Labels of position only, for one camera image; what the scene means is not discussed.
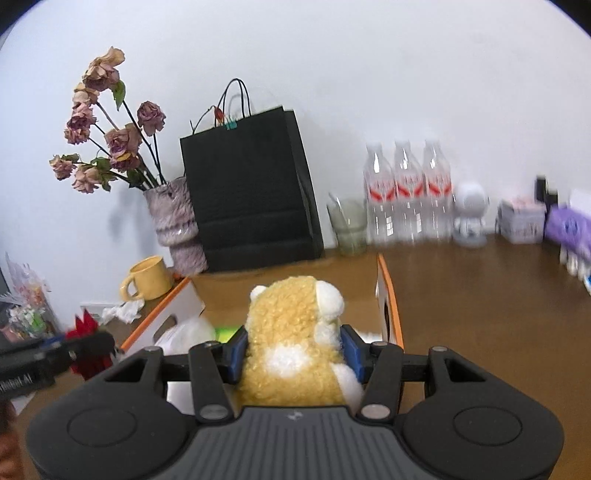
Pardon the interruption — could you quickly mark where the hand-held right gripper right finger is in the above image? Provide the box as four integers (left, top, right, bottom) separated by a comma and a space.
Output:
341, 324, 486, 424

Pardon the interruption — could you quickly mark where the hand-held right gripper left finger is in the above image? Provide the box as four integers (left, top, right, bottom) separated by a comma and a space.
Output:
104, 325, 251, 424

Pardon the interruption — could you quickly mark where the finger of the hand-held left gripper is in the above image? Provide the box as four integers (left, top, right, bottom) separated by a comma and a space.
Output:
67, 331, 116, 370

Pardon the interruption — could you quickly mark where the red toy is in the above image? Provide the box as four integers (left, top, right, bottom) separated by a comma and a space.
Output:
66, 310, 122, 381

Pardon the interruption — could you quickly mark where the white plastic bag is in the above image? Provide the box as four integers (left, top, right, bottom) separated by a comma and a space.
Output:
154, 318, 218, 357

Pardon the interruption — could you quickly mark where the tan and white plush hamster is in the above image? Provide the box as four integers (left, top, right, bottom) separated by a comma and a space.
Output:
235, 275, 365, 409

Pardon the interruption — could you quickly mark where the orange cardboard box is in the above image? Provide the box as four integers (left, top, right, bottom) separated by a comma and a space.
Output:
119, 253, 405, 416

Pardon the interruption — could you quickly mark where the purple packet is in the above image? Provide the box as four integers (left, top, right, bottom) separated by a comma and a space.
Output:
544, 204, 591, 260

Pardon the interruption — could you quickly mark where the crumpled white tissue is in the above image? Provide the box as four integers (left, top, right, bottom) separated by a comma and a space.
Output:
100, 298, 145, 326

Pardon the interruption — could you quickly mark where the pile of snack packets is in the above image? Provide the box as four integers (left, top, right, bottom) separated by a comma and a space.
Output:
0, 251, 64, 343

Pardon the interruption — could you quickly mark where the yellow mug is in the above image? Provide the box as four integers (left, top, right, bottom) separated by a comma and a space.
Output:
120, 256, 175, 301

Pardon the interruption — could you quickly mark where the clear drinking glass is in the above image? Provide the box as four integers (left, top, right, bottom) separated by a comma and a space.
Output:
326, 196, 369, 257

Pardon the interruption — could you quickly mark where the mottled pink ceramic vase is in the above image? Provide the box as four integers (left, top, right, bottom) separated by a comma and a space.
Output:
143, 177, 209, 278

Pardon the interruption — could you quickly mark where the red label water bottle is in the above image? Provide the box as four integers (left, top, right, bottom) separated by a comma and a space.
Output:
392, 140, 426, 243
421, 138, 454, 240
363, 143, 398, 246

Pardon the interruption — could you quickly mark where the black paper bag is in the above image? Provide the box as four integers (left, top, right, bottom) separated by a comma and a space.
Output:
180, 78, 325, 274

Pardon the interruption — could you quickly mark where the white robot figurine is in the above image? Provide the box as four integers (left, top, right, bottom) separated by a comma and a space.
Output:
451, 182, 491, 249

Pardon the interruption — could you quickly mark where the dried rose bouquet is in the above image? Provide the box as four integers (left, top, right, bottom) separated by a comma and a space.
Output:
49, 46, 168, 195

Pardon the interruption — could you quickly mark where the small black object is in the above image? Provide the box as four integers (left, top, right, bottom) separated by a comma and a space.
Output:
534, 175, 560, 209

